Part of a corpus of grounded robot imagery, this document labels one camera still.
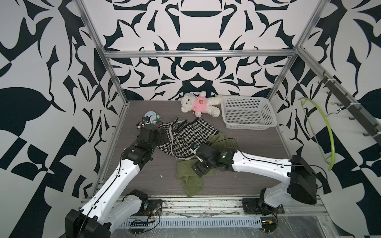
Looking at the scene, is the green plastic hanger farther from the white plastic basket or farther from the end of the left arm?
the end of the left arm

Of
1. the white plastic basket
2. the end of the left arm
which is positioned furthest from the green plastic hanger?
the end of the left arm

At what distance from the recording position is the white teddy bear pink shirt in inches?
43.1
